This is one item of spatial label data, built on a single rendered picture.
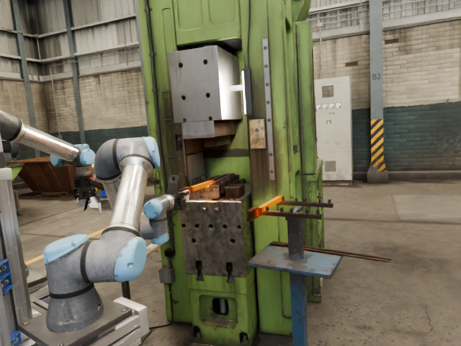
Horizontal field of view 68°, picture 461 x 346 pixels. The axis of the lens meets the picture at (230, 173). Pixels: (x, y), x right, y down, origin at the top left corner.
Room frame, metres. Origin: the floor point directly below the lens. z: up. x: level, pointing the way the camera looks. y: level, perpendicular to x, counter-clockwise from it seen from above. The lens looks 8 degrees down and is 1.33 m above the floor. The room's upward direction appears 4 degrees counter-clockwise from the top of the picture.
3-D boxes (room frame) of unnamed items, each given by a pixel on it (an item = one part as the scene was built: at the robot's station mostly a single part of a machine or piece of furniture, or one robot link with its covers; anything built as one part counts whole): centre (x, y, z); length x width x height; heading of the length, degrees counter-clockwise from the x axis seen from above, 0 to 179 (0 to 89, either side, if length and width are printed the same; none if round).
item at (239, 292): (2.18, 0.05, 0.23); 0.55 x 0.37 x 0.47; 162
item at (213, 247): (2.18, 0.05, 0.69); 0.56 x 0.38 x 0.45; 162
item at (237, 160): (2.48, -0.04, 1.37); 0.41 x 0.10 x 0.91; 72
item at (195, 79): (2.18, 0.06, 1.56); 0.42 x 0.39 x 0.40; 162
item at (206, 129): (2.19, 0.10, 1.32); 0.42 x 0.20 x 0.10; 162
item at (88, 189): (1.72, 0.74, 1.07); 0.09 x 0.08 x 0.12; 143
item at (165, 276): (2.22, 0.47, 0.36); 0.09 x 0.07 x 0.12; 72
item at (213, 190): (2.19, 0.10, 0.96); 0.42 x 0.20 x 0.09; 162
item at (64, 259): (0.93, 0.46, 0.98); 0.13 x 0.12 x 0.14; 88
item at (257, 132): (2.02, -0.17, 1.27); 0.09 x 0.02 x 0.17; 72
